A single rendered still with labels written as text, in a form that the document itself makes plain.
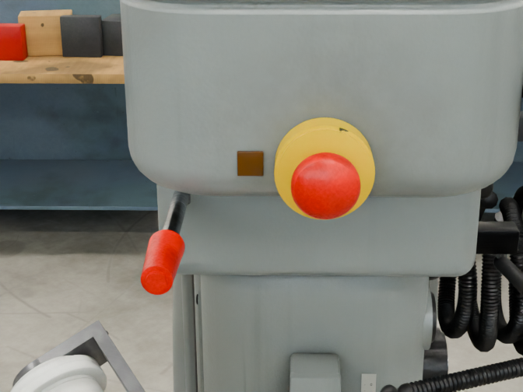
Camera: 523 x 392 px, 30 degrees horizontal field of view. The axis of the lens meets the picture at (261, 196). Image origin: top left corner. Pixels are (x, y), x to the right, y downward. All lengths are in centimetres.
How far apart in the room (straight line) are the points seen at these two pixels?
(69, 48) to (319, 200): 417
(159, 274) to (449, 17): 23
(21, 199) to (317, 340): 405
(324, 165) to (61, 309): 371
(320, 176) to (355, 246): 18
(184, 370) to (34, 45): 348
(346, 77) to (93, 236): 435
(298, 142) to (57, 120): 480
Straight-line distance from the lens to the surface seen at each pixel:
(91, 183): 494
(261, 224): 72
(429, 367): 95
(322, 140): 57
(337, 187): 55
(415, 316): 82
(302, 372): 78
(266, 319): 79
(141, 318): 410
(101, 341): 59
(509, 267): 89
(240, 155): 60
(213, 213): 72
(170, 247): 61
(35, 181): 502
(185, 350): 136
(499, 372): 73
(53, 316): 418
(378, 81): 59
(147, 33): 60
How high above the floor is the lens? 196
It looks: 22 degrees down
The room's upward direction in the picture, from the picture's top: straight up
